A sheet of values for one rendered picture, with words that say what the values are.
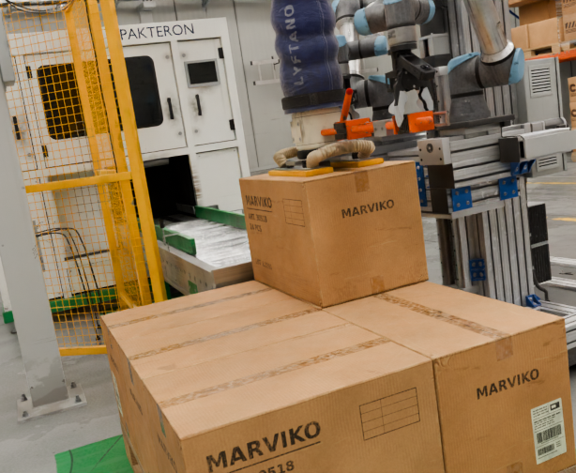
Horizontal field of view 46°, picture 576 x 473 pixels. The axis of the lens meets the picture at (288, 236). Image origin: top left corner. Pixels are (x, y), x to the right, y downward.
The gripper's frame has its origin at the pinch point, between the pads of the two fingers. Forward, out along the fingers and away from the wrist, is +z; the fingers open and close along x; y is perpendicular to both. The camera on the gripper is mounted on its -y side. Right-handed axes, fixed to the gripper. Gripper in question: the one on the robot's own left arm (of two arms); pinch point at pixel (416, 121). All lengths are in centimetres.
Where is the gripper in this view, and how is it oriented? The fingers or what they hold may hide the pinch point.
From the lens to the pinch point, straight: 184.2
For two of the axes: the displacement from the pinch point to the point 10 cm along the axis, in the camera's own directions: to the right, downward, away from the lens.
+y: -3.8, -0.9, 9.2
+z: 1.4, 9.8, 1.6
